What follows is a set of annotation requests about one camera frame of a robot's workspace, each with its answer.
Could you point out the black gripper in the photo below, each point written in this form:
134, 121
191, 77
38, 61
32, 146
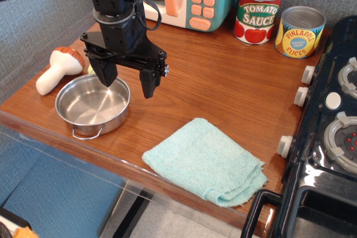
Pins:
123, 41

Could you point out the light blue cloth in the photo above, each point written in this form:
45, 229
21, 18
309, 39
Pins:
203, 160

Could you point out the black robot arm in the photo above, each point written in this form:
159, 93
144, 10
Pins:
122, 7

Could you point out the stainless steel pan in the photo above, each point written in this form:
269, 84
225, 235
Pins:
91, 109

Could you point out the plush mushroom toy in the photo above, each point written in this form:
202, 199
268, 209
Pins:
63, 61

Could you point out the tomato sauce can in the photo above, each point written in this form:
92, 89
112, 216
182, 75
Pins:
255, 20

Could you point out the white stove knob bottom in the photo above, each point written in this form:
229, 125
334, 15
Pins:
284, 145

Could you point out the white stove knob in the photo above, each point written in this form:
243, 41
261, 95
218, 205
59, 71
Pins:
300, 96
284, 145
308, 74

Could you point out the white stove knob middle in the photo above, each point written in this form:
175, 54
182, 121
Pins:
300, 96

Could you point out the pineapple slices can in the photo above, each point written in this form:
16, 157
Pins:
299, 32

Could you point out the white stove knob top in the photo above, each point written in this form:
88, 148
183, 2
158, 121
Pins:
308, 74

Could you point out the orange black object corner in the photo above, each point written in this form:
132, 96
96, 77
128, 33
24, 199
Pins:
13, 226

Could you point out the black toy stove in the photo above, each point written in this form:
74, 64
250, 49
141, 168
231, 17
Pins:
319, 181

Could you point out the scoop with yellow handle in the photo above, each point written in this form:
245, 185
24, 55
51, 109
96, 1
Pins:
90, 70

